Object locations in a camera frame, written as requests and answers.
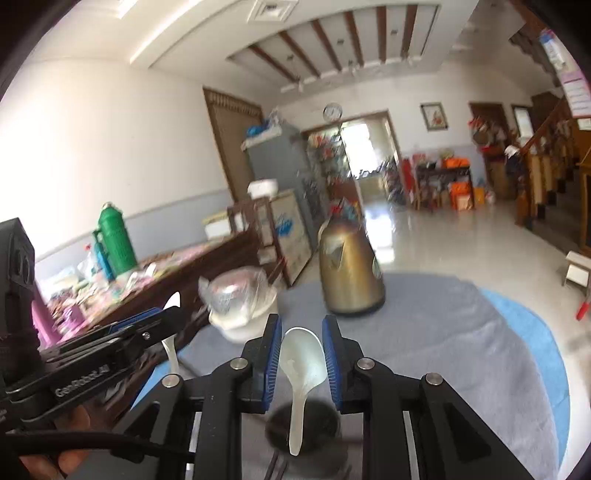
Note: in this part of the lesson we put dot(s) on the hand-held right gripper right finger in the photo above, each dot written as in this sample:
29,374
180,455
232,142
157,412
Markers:
330,364

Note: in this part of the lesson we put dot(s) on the white pot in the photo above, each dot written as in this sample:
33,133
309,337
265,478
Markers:
263,188

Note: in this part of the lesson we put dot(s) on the red child chair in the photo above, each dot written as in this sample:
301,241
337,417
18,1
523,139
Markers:
584,309

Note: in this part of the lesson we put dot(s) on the small white stool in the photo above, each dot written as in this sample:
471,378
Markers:
577,270

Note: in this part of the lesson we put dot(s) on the dark grey utensil holder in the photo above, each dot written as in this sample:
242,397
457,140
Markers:
318,429

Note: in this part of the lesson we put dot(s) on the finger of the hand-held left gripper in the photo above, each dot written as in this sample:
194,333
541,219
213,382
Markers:
138,321
171,332

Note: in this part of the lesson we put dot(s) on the brown wooden door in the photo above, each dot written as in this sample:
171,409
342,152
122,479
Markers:
231,138

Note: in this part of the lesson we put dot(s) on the white bowl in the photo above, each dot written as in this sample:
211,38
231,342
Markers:
244,325

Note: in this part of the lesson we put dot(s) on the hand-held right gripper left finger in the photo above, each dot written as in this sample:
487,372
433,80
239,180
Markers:
272,364

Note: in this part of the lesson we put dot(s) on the person's left hand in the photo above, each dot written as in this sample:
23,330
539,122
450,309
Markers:
69,420

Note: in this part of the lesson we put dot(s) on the wooden stair railing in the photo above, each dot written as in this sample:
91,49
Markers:
545,157

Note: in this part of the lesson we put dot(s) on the dark wooden side table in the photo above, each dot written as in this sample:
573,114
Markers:
443,171

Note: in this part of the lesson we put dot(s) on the gold electric kettle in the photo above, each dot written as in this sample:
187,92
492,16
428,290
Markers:
351,272

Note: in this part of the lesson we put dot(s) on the framed wall picture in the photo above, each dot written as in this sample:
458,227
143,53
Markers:
434,116

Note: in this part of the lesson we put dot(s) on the blue bottle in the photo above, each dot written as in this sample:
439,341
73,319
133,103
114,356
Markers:
102,261

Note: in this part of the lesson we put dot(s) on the round wall clock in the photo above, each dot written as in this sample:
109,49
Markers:
332,111

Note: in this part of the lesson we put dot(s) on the clear plastic bag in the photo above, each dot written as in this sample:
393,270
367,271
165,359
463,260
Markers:
231,288

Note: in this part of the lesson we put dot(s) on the grey table cloth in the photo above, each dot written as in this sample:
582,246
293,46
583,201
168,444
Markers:
438,346

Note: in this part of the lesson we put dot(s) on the grey refrigerator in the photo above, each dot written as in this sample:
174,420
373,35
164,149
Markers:
277,157

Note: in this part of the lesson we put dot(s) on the blue table cloth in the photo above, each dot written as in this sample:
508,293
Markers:
531,323

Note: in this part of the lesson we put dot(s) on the carved wooden bench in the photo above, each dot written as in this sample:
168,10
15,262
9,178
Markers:
161,281

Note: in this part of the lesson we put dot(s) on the green thermos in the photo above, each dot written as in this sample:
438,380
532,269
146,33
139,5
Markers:
115,240

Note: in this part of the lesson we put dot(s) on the white plastic spoon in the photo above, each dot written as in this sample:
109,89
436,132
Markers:
300,355
171,355

